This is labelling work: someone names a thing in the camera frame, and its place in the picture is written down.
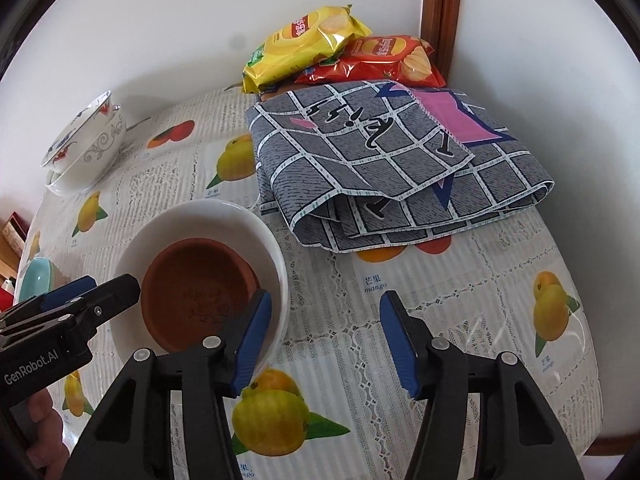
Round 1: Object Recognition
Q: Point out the grey checked folded cloth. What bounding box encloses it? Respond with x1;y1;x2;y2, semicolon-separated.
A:
246;79;555;252

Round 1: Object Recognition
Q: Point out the blue and red patterned bowl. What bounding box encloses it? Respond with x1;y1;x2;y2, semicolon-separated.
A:
40;91;113;168

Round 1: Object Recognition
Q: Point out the large white bowl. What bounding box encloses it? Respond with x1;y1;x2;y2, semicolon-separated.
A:
46;107;127;197

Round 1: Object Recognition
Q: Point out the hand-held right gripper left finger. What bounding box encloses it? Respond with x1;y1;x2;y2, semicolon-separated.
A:
60;287;274;480

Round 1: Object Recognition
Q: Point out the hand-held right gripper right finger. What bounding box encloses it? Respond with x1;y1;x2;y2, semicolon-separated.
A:
379;290;586;480

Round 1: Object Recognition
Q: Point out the red chip bag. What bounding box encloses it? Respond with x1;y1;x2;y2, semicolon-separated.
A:
294;35;447;88

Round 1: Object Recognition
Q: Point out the brown clay bowl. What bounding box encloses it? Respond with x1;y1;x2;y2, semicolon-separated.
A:
141;238;261;356

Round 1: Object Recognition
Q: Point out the yellow chip bag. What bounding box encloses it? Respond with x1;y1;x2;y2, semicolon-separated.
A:
242;5;372;95

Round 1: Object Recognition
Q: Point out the fruit print tablecloth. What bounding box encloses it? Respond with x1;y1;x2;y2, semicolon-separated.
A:
15;85;601;480

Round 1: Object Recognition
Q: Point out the person's left hand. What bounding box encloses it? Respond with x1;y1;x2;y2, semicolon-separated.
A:
27;391;70;480

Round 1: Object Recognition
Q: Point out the wooden door frame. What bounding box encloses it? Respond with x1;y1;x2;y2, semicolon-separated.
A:
420;0;466;81

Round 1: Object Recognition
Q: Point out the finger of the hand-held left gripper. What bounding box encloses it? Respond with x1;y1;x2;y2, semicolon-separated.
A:
0;276;98;328
0;274;142;346

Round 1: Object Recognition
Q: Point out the blue speckled plate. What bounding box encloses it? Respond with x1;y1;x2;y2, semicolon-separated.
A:
15;256;57;306

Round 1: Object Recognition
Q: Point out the white bowl with grey swirl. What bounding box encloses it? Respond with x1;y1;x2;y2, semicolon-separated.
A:
111;198;291;378

